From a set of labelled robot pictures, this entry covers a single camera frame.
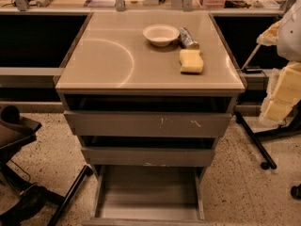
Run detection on white bowl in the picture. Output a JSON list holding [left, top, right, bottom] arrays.
[[143, 24, 180, 47]]

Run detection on grey drawer cabinet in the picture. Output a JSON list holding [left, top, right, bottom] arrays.
[[53, 10, 247, 174]]

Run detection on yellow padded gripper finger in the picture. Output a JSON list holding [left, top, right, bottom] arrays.
[[257, 21, 280, 46], [259, 61, 301, 125]]

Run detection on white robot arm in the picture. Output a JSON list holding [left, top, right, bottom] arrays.
[[257, 0, 301, 125]]

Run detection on yellow sponge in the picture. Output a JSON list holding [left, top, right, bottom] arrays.
[[180, 49, 204, 73]]

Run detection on grey top drawer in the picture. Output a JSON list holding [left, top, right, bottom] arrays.
[[64, 111, 231, 137]]

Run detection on black wheel far right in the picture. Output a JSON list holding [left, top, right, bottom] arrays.
[[291, 185, 301, 201]]

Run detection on grey middle drawer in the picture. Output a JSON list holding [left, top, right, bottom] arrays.
[[82, 147, 214, 167]]

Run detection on silver redbull can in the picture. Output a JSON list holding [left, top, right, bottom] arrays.
[[180, 27, 199, 50]]

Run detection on black stand right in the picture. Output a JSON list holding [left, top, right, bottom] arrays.
[[234, 103, 301, 170]]

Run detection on grey open bottom drawer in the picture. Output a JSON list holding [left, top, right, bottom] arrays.
[[82, 166, 205, 226]]

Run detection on white rod with black base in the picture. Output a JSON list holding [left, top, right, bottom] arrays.
[[241, 44, 261, 73]]

